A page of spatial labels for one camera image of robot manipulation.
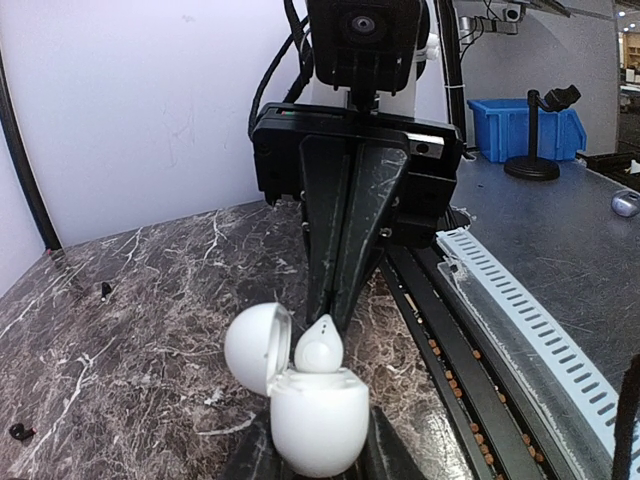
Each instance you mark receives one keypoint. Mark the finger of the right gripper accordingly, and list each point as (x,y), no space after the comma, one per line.
(325,168)
(378,170)

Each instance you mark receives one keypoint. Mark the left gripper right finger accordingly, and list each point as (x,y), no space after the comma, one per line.
(384,455)

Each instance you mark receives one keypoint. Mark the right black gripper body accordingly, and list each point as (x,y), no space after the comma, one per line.
(435,151)

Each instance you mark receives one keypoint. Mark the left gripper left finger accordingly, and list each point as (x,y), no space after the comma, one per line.
(253,459)

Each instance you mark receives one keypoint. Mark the white earbud charging case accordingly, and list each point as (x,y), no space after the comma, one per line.
(319,422)

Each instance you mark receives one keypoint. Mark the white earbud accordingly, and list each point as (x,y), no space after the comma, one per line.
(320,349)

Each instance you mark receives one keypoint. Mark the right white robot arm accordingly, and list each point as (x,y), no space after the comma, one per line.
(308,90)

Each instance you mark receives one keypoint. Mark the blue plastic bin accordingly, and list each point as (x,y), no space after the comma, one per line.
(501,131)

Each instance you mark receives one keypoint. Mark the grey round knob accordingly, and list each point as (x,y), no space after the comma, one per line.
(626,203)

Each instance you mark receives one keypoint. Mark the black earbud left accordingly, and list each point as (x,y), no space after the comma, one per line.
(106,290)

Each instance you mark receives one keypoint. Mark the black front frame rail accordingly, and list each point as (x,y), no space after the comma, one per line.
(497,426)

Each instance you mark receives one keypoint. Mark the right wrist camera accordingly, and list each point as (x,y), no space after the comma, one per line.
(364,45)

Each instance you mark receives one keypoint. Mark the white slotted cable duct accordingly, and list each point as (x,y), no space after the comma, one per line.
(592,394)

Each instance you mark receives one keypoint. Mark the left black frame post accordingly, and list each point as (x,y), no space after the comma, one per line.
(23,169)

